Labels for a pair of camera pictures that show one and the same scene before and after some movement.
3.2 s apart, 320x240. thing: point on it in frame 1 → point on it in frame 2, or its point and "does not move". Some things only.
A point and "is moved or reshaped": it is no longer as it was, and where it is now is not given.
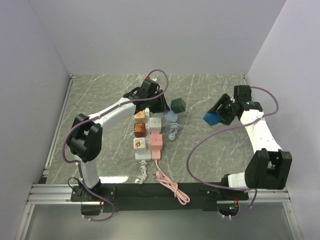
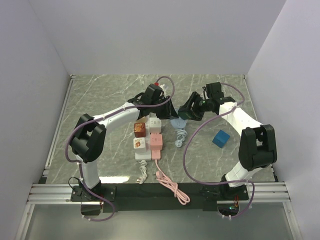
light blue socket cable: x=174 y=127 → x=181 y=134
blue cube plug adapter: x=212 y=118 → x=221 y=138
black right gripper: x=224 y=99 → x=194 y=98
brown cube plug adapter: x=139 y=129 does not move
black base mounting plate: x=149 y=197 does not move
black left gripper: x=162 y=106 → x=170 y=112
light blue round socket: x=170 y=116 is moved or reshaped
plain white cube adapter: x=155 y=125 does not move
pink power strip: x=156 y=154 does not move
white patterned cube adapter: x=139 y=145 does not move
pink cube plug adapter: x=156 y=141 does not move
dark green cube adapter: x=178 y=105 → x=184 y=115
